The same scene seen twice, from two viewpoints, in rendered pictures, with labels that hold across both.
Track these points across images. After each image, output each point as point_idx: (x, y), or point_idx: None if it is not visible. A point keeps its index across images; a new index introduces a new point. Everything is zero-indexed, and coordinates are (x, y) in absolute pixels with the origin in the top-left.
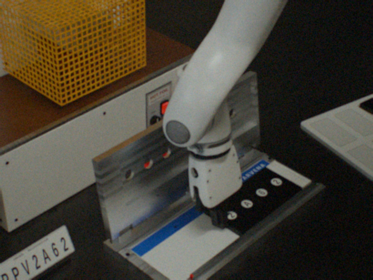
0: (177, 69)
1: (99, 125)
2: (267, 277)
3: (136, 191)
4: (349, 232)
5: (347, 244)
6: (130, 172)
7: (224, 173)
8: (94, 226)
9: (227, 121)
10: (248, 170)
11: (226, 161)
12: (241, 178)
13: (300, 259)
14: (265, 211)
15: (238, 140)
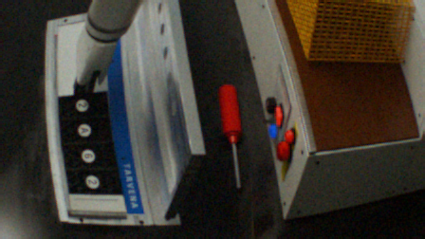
0: (297, 109)
1: (260, 9)
2: (19, 100)
3: (151, 8)
4: (11, 194)
5: (3, 180)
6: (246, 95)
7: (83, 43)
8: (182, 18)
9: (94, 6)
10: (137, 187)
11: (86, 38)
12: (80, 77)
13: (15, 136)
14: (64, 137)
15: (160, 163)
